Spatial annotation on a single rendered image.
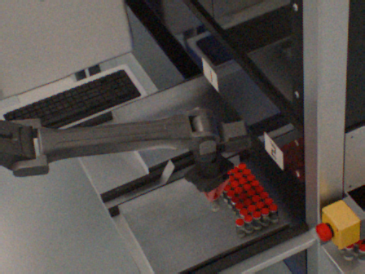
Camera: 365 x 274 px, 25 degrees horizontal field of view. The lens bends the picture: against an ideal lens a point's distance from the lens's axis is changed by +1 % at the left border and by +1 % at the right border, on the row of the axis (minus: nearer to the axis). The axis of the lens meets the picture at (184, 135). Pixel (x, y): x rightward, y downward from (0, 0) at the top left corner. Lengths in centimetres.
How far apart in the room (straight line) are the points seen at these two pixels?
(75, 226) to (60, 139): 163
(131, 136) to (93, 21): 94
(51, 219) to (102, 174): 115
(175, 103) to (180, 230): 47
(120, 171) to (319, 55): 80
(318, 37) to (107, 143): 47
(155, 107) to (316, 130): 75
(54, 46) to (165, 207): 73
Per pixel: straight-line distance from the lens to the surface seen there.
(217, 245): 194
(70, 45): 254
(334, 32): 153
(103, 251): 312
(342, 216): 180
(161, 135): 165
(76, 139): 162
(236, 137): 174
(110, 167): 217
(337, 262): 191
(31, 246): 322
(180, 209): 203
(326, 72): 157
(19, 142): 161
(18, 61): 252
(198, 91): 234
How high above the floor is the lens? 241
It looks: 44 degrees down
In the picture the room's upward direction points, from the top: 9 degrees counter-clockwise
